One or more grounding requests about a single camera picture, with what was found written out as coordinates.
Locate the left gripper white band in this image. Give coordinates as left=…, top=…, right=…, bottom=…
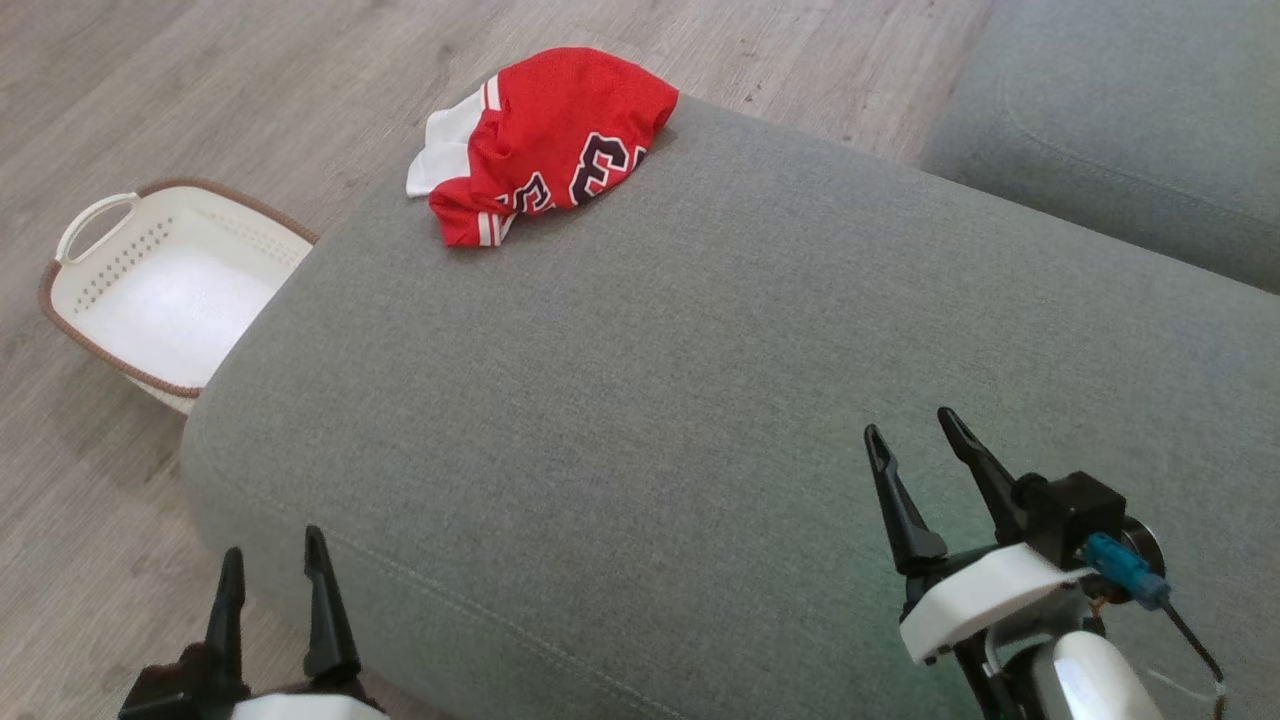
left=205, top=526, right=391, bottom=720

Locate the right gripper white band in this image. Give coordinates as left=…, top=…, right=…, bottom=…
left=865, top=407, right=1091, bottom=720

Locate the red basketball jersey number 23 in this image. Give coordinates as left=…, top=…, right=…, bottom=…
left=406, top=47, right=680, bottom=248

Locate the large grey fabric sofa seat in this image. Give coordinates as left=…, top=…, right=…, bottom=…
left=182, top=95, right=1280, bottom=720

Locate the white laundry basket brown rim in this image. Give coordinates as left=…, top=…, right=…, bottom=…
left=39, top=178, right=319, bottom=416

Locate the small grey fabric sofa cushion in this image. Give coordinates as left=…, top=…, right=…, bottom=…
left=920, top=0, right=1280, bottom=294

